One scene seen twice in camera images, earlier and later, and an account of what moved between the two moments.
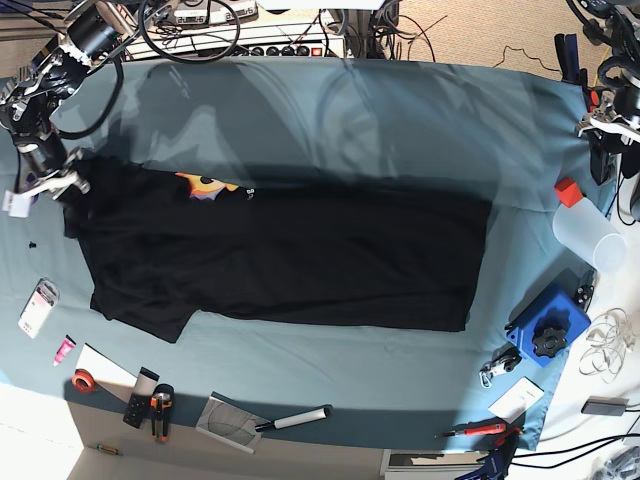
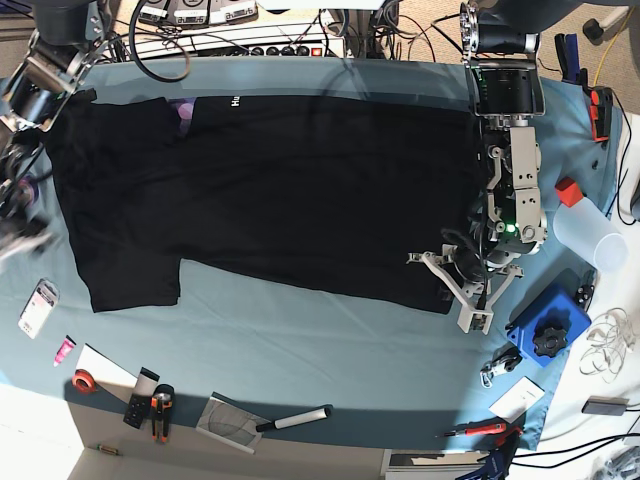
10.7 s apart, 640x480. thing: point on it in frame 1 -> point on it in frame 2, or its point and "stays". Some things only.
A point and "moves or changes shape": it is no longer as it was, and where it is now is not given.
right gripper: x=619 y=113 -> x=474 y=263
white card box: x=516 y=400 stays
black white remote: x=139 y=406 stays
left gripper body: x=34 y=160 -> x=21 y=231
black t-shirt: x=161 y=245 moves or changes shape
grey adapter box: x=607 y=406 stays
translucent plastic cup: x=586 y=229 stays
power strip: x=292 y=50 stays
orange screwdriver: x=479 y=428 stays
